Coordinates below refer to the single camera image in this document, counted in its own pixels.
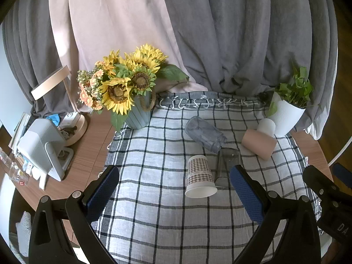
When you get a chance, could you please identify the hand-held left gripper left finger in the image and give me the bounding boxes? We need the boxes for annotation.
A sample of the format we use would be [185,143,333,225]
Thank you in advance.
[28,165,120,264]

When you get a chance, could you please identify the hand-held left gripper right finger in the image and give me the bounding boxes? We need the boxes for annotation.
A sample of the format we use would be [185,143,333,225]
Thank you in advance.
[230,165,321,264]

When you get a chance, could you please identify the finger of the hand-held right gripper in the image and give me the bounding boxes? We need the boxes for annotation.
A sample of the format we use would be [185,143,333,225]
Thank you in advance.
[303,165,340,199]
[332,163,352,189]

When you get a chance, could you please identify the plaid paper cup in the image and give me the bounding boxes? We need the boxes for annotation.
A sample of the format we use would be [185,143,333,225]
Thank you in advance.
[185,155,218,198]

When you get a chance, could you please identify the clear glass cup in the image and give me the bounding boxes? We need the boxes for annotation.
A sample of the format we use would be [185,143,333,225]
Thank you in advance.
[214,148,241,188]

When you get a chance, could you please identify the pink cup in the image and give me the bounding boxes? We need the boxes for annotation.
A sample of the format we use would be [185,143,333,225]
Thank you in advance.
[241,129,278,160]

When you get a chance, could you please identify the white cup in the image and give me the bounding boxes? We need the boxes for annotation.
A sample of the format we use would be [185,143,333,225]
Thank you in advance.
[256,118,276,138]

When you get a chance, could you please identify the white curved bar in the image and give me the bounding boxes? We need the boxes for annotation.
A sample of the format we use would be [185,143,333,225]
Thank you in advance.
[328,132,352,167]

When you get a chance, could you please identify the beige desk lamp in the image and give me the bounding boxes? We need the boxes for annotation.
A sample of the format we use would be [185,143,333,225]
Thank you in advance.
[31,65,88,146]

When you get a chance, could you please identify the checked tablecloth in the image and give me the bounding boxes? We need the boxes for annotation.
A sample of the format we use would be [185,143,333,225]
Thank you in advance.
[91,91,322,264]

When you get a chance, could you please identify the white ribbed plant pot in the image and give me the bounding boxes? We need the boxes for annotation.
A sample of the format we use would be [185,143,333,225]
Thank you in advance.
[266,91,306,136]

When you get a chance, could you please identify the blue-grey plastic jar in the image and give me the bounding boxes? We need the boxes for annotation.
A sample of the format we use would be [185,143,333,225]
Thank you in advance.
[184,116,228,153]

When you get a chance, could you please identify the white desktop device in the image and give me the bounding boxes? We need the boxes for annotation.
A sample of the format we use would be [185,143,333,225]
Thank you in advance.
[17,119,74,182]

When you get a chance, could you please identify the blue-grey ribbed vase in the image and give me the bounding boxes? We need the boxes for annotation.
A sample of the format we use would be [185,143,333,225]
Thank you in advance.
[124,91,157,130]

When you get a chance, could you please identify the striped fabric bag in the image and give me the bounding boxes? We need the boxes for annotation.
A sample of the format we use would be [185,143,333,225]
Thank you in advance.
[15,211,33,251]

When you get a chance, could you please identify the green leafy plant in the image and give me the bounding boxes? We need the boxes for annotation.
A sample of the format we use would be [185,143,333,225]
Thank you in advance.
[268,66,321,116]

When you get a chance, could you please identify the clear plastic packet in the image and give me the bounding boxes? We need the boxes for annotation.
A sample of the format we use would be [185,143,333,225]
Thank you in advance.
[0,147,29,186]

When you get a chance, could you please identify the stack of books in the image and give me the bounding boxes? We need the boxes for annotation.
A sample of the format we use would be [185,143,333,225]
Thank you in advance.
[8,112,32,150]

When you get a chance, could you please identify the sunflower bouquet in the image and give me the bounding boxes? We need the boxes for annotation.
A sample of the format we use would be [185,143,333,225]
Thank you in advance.
[77,43,190,132]

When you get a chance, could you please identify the grey curtain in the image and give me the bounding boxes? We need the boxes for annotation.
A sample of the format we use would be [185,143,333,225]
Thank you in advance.
[1,0,339,141]

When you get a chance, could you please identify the pink curtain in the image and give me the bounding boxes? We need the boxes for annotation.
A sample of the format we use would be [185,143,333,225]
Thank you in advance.
[49,0,197,92]

